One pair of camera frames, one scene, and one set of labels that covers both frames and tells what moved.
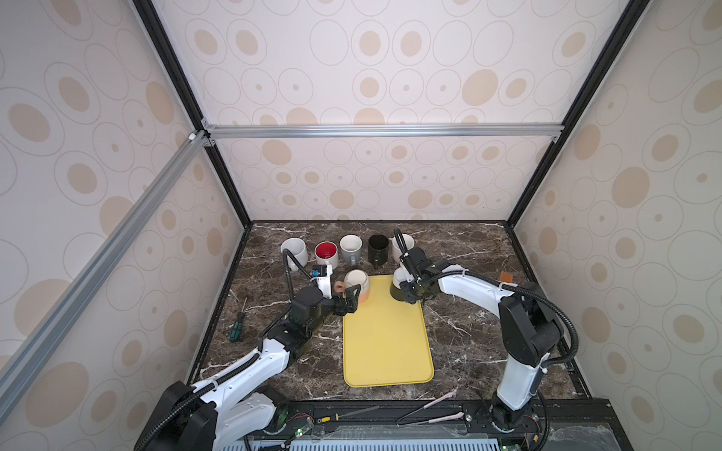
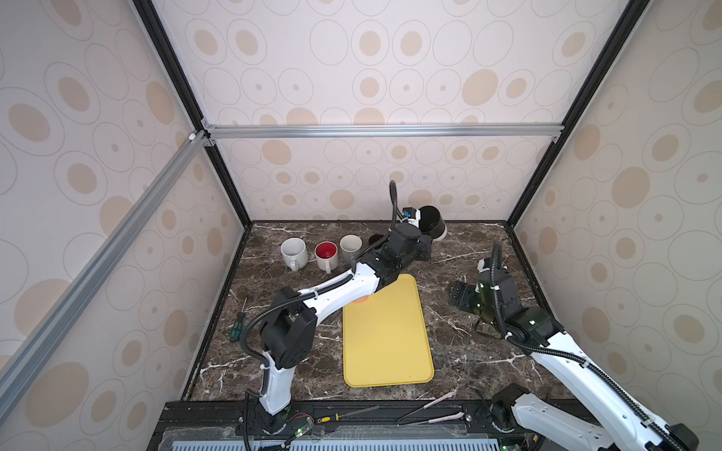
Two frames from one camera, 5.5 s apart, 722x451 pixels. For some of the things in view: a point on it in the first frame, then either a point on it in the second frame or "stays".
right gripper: (407, 295) -> (469, 291)
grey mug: (351, 245) stays
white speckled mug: (299, 249) stays
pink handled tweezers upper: (426, 406) stays
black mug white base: (399, 277) -> (431, 222)
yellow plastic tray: (386, 341) stays
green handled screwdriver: (236, 330) stays
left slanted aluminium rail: (35, 350) stays
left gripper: (350, 303) -> (418, 241)
